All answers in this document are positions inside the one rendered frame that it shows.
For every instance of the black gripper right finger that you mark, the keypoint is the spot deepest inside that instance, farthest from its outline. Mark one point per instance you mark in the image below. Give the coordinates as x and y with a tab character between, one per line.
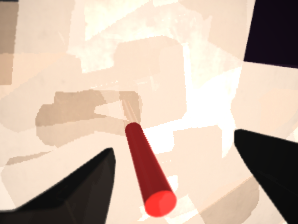
273	162

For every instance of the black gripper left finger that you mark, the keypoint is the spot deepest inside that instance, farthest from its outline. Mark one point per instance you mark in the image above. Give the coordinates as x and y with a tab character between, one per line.
82	197

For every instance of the red peg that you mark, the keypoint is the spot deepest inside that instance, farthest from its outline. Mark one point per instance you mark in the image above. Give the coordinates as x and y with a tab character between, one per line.
156	192

